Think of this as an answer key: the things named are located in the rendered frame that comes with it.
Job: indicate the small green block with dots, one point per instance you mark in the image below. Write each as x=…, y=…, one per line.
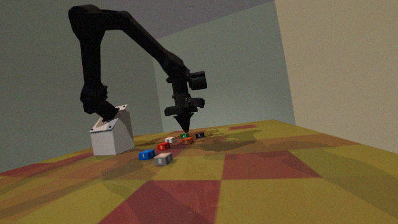
x=184, y=135

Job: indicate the blue block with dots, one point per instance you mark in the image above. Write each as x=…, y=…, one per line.
x=147, y=154

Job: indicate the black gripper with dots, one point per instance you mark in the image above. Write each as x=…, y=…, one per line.
x=183, y=114

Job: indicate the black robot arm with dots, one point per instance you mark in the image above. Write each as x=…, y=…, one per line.
x=89, y=24

